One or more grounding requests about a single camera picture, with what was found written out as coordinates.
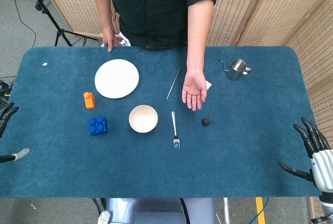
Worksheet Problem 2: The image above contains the person's left hand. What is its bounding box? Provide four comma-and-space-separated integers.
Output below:
182, 68, 208, 112

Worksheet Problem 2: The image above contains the robot left five-finger hand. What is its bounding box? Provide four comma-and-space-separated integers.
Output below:
0, 101, 31, 164

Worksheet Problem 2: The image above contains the person's right hand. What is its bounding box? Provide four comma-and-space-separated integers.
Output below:
102, 25, 116, 52

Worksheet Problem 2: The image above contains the clear plastic bag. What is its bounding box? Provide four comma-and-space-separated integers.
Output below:
100, 32, 132, 47

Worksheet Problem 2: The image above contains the white table leg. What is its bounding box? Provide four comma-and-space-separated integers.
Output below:
223, 197, 230, 224

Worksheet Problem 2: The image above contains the thin metal rod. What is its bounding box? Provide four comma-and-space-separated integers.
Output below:
166, 67, 182, 100

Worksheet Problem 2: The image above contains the wicker folding screen panel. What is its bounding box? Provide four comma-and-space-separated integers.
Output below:
207, 0, 273, 47
35, 0, 121, 39
236, 0, 333, 48
283, 0, 333, 221

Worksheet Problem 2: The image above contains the blue toy building brick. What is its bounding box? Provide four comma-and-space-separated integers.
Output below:
88, 116, 109, 136

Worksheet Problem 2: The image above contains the white round plate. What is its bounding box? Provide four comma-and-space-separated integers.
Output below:
94, 59, 140, 99

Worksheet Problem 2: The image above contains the black tripod stand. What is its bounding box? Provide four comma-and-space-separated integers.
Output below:
20, 0, 98, 47

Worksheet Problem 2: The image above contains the person's black jacket torso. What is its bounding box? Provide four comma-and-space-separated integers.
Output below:
87, 0, 224, 50

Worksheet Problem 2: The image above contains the blue table cloth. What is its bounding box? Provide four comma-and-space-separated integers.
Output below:
0, 46, 331, 199

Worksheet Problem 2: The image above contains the silver metal fork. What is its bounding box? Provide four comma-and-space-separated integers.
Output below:
171, 111, 181, 150

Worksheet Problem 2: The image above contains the yellow floor tape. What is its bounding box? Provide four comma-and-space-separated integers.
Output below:
255, 196, 266, 224

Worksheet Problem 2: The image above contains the person's right forearm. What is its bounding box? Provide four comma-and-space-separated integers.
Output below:
91, 0, 114, 31

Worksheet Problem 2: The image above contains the cream ceramic bowl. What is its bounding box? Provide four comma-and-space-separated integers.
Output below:
128, 104, 159, 134

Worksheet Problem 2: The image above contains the person's left forearm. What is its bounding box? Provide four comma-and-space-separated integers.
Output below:
186, 0, 217, 73

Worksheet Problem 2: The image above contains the thin black floor cable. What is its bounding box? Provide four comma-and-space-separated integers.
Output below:
4, 0, 37, 48

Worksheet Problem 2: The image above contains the robot grey torso base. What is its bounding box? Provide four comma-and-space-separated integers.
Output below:
97, 197, 218, 224

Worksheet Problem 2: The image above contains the robot right five-finger hand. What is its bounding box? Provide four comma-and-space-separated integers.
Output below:
277, 117, 333, 193

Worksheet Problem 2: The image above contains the steel gooseneck kettle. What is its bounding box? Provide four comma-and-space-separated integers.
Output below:
217, 58, 252, 81

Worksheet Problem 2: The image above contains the bundle of cables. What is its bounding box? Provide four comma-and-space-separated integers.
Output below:
0, 76, 17, 98

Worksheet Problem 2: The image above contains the blue cable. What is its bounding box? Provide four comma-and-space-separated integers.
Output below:
253, 197, 270, 224

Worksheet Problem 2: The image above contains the orange toy bottle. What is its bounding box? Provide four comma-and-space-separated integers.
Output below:
83, 91, 96, 110

